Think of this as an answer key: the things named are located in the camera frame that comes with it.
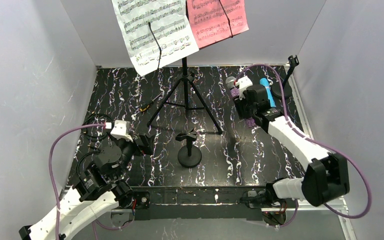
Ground blue toy microphone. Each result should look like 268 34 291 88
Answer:
259 78 276 108

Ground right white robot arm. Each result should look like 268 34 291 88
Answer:
230 84 350 207

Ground white sheet music page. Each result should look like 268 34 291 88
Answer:
112 0 199 77

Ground pink sheet music page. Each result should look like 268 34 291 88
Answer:
186 0 249 49

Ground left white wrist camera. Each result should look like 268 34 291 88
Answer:
110 120 133 142

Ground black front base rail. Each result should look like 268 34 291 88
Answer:
112 185 289 222

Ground purple glitter microphone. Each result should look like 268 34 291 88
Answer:
225 76 256 128

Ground black coiled audio cable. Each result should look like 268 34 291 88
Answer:
75 84 166 180

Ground black round-base mic stand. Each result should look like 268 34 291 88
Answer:
271 55 300 99
175 128 202 168

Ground purple cable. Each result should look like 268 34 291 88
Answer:
236 63 373 220
48 123 113 240

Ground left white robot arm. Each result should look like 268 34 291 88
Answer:
19 135 155 240

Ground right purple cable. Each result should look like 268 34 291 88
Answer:
236 63 373 220

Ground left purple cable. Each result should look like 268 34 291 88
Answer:
48 123 113 240

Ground black tripod music stand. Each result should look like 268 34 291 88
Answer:
146 57 223 135

